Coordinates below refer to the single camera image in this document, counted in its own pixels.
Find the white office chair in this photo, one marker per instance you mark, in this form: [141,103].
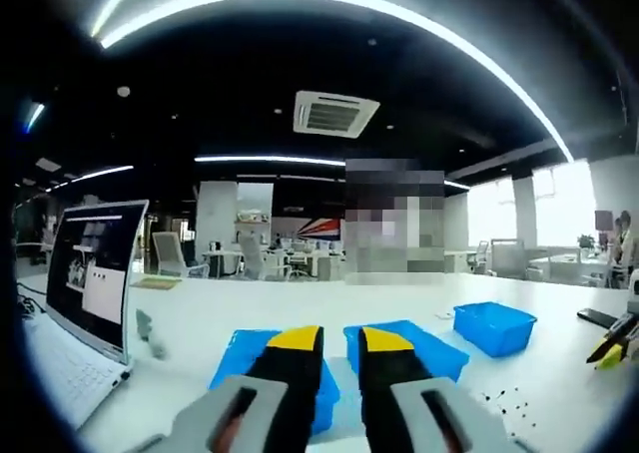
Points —
[254,256]
[172,256]

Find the red blue wall banner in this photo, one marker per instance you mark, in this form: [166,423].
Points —
[319,228]

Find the yellowish flat mat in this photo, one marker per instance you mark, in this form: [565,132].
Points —
[155,283]

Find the black rectangular case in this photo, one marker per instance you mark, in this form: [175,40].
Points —
[596,318]

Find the curved ceiling light strip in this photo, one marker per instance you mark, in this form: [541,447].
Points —
[269,159]

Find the row of white office desks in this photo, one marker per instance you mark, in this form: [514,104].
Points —
[304,261]

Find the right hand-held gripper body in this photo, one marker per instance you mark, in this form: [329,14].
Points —
[634,293]

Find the potted green plant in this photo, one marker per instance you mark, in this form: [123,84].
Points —
[586,241]

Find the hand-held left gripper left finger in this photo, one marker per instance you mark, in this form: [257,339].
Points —
[289,368]

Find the white laptop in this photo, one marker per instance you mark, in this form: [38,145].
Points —
[95,273]

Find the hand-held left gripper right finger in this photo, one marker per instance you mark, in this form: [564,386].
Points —
[394,373]

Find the white ceiling air vent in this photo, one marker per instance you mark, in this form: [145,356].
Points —
[334,115]

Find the blue plastic bin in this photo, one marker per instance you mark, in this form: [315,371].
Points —
[494,330]
[234,358]
[439,358]

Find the black desk monitor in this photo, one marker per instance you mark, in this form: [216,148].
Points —
[604,221]

